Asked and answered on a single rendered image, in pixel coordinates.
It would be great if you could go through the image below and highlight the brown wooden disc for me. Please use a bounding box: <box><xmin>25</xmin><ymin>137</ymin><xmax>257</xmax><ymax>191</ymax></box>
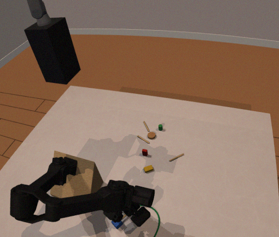
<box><xmin>148</xmin><ymin>132</ymin><xmax>156</xmax><ymax>139</ymax></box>

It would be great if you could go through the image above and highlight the blue block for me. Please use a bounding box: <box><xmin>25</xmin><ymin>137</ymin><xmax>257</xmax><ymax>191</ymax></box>
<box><xmin>112</xmin><ymin>221</ymin><xmax>123</xmax><ymax>229</ymax></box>

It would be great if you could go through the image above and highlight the small red block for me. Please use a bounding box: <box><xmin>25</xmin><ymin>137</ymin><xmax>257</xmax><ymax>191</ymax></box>
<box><xmin>142</xmin><ymin>149</ymin><xmax>148</xmax><ymax>156</ymax></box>

